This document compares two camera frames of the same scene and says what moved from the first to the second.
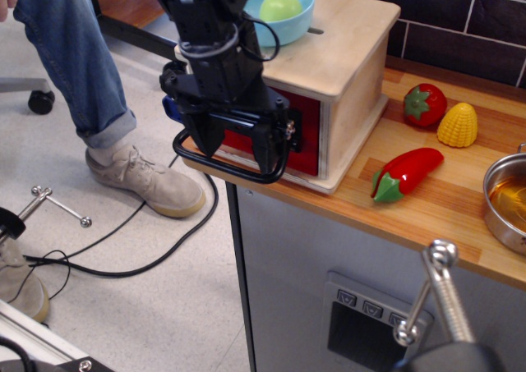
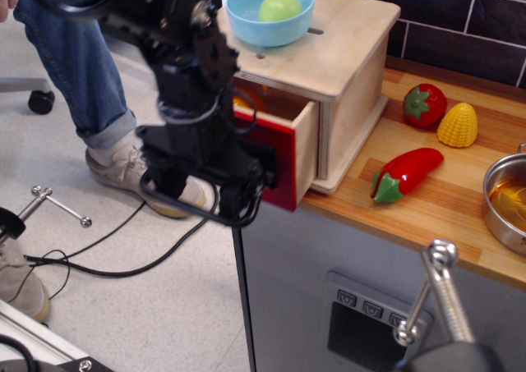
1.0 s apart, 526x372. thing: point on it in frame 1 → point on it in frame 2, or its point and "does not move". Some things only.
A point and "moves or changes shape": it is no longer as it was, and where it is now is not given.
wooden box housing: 343,63 does not move
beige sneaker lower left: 20,287 does not move
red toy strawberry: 424,104 does not move
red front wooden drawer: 240,141 moves or changes shape
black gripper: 233,84 → 197,135
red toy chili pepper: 403,173 does not move
